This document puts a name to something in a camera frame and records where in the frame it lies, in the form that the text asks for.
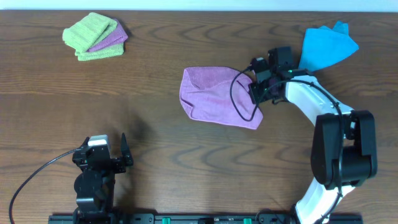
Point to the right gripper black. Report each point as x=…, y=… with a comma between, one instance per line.
x=255, y=89

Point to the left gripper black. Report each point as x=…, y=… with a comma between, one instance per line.
x=106, y=162

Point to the purple microfiber cloth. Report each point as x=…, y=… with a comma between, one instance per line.
x=218, y=95

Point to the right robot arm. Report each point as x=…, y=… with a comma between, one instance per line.
x=343, y=154

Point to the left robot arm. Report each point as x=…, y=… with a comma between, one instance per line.
x=94, y=187

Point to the blue cloth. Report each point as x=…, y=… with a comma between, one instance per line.
x=324, y=47

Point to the green folded cloth bottom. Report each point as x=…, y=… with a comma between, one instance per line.
x=112, y=51

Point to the green folded cloth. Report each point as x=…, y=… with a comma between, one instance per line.
x=88, y=32
x=112, y=51

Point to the purple folded cloth in stack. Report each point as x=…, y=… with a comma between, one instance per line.
x=118, y=36

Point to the green folded cloth top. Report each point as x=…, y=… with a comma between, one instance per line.
x=88, y=32

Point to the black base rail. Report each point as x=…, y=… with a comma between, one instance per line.
x=147, y=218

